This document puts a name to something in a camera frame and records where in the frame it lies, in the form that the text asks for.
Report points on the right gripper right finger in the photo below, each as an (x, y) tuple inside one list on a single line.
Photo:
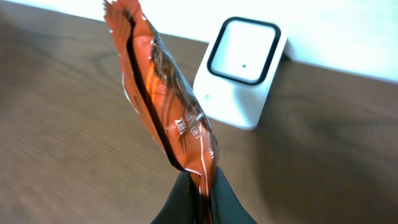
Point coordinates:
[(225, 206)]

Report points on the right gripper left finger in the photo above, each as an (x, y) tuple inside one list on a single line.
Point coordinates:
[(180, 206)]

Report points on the red chocolate bar wrapper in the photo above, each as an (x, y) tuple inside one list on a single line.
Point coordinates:
[(160, 94)]

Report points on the white barcode scanner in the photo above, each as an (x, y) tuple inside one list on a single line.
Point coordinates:
[(237, 70)]

